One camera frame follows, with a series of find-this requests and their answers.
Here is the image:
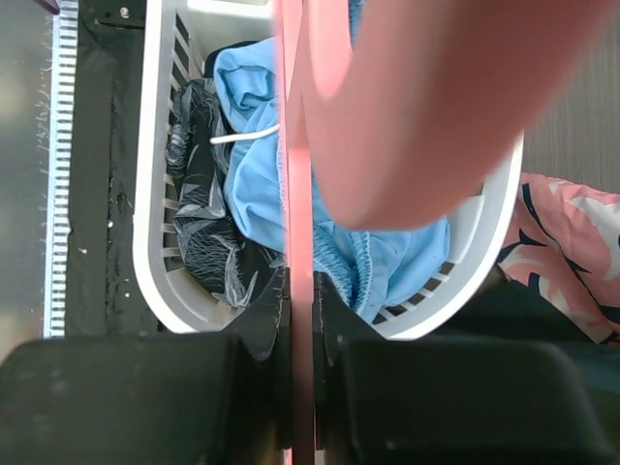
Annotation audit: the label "pink plastic hanger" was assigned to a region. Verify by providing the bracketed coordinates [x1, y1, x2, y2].
[274, 1, 615, 464]

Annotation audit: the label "white plastic laundry basket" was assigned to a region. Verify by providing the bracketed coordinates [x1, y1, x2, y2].
[133, 0, 523, 340]

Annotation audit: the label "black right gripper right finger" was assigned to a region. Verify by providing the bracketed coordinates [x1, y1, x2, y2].
[314, 274, 619, 464]

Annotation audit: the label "white slotted cable duct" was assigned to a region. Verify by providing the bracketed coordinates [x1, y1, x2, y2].
[43, 1, 78, 338]

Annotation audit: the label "pink floral shorts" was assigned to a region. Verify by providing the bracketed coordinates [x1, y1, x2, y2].
[497, 173, 619, 347]

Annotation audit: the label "light blue shorts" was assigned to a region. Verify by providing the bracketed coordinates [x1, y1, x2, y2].
[212, 0, 451, 325]

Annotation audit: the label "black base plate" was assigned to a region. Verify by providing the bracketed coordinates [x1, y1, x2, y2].
[65, 1, 159, 335]

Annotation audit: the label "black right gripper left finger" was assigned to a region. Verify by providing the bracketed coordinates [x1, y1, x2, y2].
[1, 269, 291, 464]

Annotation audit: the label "dark leaf-print garment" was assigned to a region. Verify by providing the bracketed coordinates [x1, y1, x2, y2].
[166, 77, 283, 308]

